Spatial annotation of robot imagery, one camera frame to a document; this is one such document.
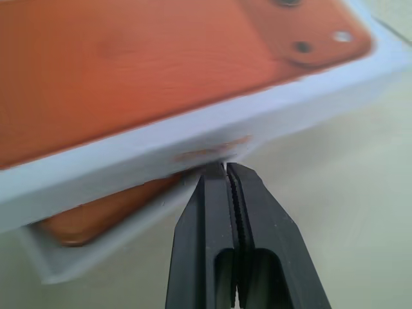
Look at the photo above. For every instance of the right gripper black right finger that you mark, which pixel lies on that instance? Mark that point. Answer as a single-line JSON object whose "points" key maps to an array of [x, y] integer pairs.
{"points": [[277, 257]]}

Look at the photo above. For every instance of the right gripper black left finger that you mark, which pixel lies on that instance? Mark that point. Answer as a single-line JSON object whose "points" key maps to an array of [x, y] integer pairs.
{"points": [[193, 244]]}

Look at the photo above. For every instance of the orange smartphone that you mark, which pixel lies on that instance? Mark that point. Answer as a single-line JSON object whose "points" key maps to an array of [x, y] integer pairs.
{"points": [[96, 219]]}

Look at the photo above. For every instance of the white box lid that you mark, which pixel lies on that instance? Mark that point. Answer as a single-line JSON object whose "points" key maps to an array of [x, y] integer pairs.
{"points": [[161, 80]]}

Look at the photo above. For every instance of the white box bottom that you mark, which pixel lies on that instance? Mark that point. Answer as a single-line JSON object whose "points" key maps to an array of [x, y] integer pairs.
{"points": [[64, 260]]}

